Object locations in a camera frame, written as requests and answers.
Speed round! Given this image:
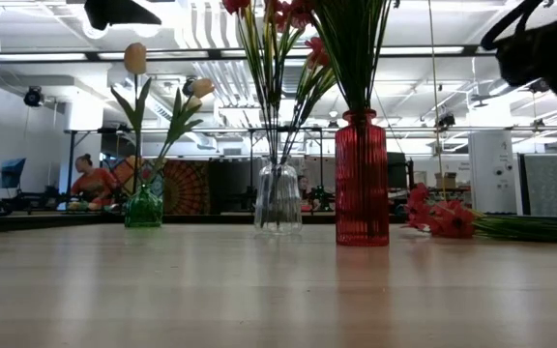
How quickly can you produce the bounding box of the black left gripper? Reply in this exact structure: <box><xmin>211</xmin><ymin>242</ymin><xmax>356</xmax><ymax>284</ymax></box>
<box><xmin>84</xmin><ymin>0</ymin><xmax>162</xmax><ymax>31</ymax></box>

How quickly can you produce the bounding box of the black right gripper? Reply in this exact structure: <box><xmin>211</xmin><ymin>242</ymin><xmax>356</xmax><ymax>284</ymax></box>
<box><xmin>495</xmin><ymin>18</ymin><xmax>557</xmax><ymax>96</ymax></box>

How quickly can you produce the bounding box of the red flower bunch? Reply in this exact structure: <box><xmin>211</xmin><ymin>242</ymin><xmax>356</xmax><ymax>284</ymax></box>
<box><xmin>222</xmin><ymin>0</ymin><xmax>316</xmax><ymax>165</ymax></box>
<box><xmin>403</xmin><ymin>182</ymin><xmax>557</xmax><ymax>245</ymax></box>
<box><xmin>282</xmin><ymin>36</ymin><xmax>338</xmax><ymax>165</ymax></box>

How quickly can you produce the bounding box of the red ribbed glass vase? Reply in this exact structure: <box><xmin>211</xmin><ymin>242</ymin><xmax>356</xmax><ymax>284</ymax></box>
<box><xmin>335</xmin><ymin>109</ymin><xmax>390</xmax><ymax>247</ymax></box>

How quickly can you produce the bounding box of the green glass vase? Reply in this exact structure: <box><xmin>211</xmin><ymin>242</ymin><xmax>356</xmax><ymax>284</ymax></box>
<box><xmin>124</xmin><ymin>185</ymin><xmax>164</xmax><ymax>229</ymax></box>

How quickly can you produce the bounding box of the clear ribbed glass vase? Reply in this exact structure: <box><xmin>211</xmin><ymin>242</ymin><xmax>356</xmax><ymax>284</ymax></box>
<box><xmin>252</xmin><ymin>159</ymin><xmax>304</xmax><ymax>238</ymax></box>

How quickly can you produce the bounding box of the white air purifier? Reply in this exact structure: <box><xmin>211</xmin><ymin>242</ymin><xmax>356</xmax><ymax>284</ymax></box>
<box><xmin>467</xmin><ymin>130</ymin><xmax>519</xmax><ymax>217</ymax></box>

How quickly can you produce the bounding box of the grey partition panel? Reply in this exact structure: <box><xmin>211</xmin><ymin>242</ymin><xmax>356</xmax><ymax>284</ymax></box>
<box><xmin>517</xmin><ymin>153</ymin><xmax>557</xmax><ymax>217</ymax></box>

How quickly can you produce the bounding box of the cardboard box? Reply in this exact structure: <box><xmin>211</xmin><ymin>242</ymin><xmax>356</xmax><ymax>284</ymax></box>
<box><xmin>435</xmin><ymin>171</ymin><xmax>458</xmax><ymax>189</ymax></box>

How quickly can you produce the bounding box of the black desk monitor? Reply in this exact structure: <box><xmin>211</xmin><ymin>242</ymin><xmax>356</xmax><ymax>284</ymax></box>
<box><xmin>387</xmin><ymin>152</ymin><xmax>408</xmax><ymax>190</ymax></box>

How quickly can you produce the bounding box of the orange mandala tapestry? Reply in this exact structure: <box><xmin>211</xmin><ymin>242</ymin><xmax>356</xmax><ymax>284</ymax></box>
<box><xmin>161</xmin><ymin>159</ymin><xmax>212</xmax><ymax>217</ymax></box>

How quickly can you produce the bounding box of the blue lit monitor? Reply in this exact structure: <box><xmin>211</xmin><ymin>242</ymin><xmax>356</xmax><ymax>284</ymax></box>
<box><xmin>0</xmin><ymin>157</ymin><xmax>27</xmax><ymax>190</ymax></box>

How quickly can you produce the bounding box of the black partition panel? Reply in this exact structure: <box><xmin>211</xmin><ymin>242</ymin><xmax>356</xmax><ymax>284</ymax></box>
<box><xmin>210</xmin><ymin>157</ymin><xmax>255</xmax><ymax>214</ymax></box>

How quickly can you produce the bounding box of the silver ceiling duct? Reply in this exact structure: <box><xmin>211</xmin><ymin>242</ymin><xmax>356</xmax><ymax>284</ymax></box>
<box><xmin>261</xmin><ymin>0</ymin><xmax>332</xmax><ymax>101</ymax></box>

